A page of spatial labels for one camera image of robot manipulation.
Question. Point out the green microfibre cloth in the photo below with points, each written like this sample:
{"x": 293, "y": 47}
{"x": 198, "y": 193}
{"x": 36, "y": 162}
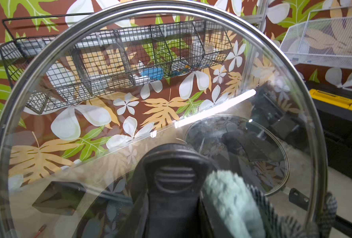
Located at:
{"x": 239, "y": 210}

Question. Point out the black wire basket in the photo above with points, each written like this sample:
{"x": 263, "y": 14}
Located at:
{"x": 111, "y": 60}

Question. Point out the glass pot lid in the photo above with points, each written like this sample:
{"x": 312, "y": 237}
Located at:
{"x": 118, "y": 166}
{"x": 244, "y": 147}

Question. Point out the red pen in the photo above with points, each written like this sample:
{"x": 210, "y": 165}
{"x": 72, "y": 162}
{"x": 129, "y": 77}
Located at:
{"x": 40, "y": 231}

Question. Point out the black tool case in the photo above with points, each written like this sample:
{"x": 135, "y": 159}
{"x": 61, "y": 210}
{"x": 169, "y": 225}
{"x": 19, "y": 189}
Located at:
{"x": 337, "y": 126}

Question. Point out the right black frying pan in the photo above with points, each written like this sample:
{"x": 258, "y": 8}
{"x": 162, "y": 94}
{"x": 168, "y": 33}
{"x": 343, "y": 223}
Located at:
{"x": 329, "y": 220}

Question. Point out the blue object in basket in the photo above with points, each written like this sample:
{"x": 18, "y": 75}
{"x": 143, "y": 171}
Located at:
{"x": 154, "y": 73}

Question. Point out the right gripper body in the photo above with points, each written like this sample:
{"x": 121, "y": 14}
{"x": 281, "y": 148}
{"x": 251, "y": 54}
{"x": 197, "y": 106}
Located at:
{"x": 266, "y": 112}

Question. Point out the white mesh basket right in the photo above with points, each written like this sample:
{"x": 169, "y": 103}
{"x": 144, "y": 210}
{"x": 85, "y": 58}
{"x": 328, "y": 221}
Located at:
{"x": 324, "y": 37}

